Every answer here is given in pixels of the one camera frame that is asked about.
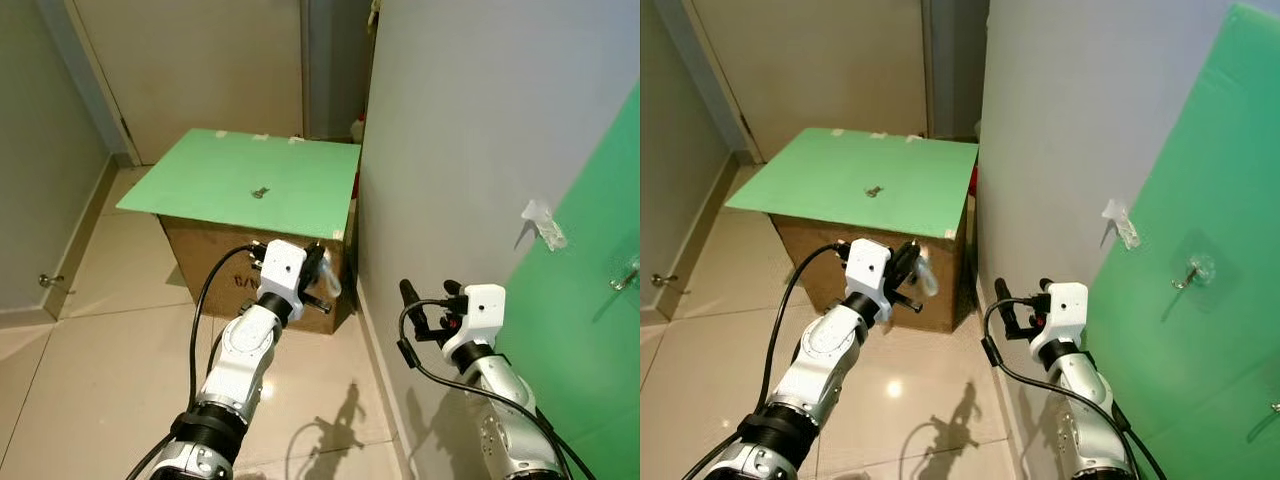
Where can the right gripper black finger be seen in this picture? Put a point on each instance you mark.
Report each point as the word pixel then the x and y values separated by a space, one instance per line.
pixel 1044 285
pixel 452 288
pixel 410 300
pixel 1003 298

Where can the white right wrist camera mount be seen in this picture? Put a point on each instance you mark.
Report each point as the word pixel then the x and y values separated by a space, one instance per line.
pixel 1065 308
pixel 483 308

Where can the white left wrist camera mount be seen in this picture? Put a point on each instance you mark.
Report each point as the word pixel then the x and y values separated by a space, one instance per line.
pixel 868 268
pixel 282 268

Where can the white bottle red cap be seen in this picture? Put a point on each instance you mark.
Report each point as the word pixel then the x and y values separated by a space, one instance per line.
pixel 357 124

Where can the metal door stop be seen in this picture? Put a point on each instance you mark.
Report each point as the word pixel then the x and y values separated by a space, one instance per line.
pixel 665 280
pixel 50 282

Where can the large green wall board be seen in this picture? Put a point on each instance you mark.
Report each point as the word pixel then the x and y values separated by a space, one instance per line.
pixel 1200 150
pixel 590 370

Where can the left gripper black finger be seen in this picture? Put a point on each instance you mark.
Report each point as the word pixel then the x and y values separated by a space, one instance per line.
pixel 905 265
pixel 313 266

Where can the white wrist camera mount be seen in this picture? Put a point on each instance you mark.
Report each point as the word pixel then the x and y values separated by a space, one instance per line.
pixel 1065 308
pixel 282 268
pixel 483 308
pixel 868 268

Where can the brown cardboard box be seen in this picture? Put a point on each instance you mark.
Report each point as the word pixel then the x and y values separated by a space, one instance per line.
pixel 810 255
pixel 215 250

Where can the beige door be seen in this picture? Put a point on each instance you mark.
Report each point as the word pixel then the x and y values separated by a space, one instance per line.
pixel 200 70
pixel 820 70

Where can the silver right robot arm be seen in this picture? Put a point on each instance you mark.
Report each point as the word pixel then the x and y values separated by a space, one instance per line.
pixel 1080 385
pixel 500 385

